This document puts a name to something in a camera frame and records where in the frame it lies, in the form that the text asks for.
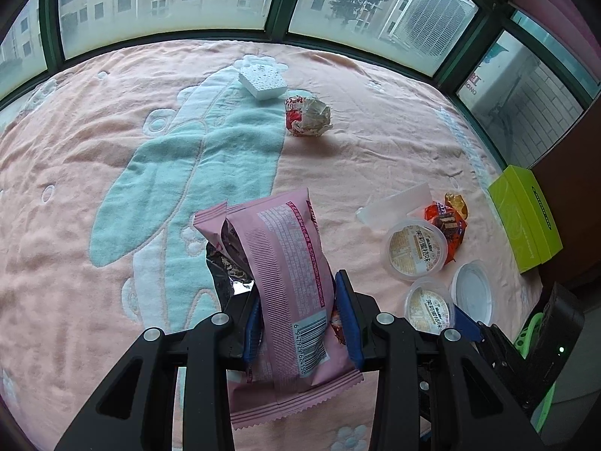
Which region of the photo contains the plastic cup with label lid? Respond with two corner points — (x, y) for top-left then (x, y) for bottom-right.
(404, 278), (456, 336)
(386, 220), (448, 283)

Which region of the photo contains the orange candy wrapper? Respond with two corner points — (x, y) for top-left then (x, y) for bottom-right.
(425, 201), (468, 264)

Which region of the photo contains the green cardboard box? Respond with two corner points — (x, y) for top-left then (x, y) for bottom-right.
(487, 165), (563, 274)

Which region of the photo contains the wrapper ball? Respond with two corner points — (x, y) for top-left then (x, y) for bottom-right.
(285, 95), (333, 137)

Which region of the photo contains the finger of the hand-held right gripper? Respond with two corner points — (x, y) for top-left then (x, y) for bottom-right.
(453, 307), (499, 355)

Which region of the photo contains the clear round plastic lid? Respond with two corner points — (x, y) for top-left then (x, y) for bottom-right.
(451, 260), (497, 327)

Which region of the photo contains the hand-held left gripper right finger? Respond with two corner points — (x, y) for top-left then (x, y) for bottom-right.
(334, 269), (541, 451)

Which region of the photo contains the amber candy wrapper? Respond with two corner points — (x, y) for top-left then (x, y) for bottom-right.
(444, 192), (470, 219)

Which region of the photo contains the pink printed blanket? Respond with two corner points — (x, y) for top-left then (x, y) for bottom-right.
(0, 40), (545, 451)

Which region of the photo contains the pink curtain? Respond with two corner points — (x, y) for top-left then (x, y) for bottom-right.
(512, 0), (601, 48)

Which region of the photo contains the pink snack bag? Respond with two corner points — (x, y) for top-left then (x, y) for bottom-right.
(225, 188), (364, 430)

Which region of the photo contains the outdoor air conditioner unit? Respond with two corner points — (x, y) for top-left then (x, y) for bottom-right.
(389, 0), (477, 57)

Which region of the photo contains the pink foil-lined bag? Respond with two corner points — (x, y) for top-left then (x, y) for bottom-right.
(194, 202), (264, 321)

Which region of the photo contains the dark brown wooden panel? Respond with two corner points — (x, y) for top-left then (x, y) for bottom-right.
(528, 96), (601, 304)

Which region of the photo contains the white foam block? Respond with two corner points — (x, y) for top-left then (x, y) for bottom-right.
(238, 67), (287, 101)

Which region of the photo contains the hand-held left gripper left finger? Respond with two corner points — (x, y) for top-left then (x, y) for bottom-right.
(54, 291), (264, 451)

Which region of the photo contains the clear plastic tray piece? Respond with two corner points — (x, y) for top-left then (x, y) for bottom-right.
(355, 182), (432, 230)

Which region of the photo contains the dark green window frame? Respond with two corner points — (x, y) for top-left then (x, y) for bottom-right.
(0, 0), (601, 114)

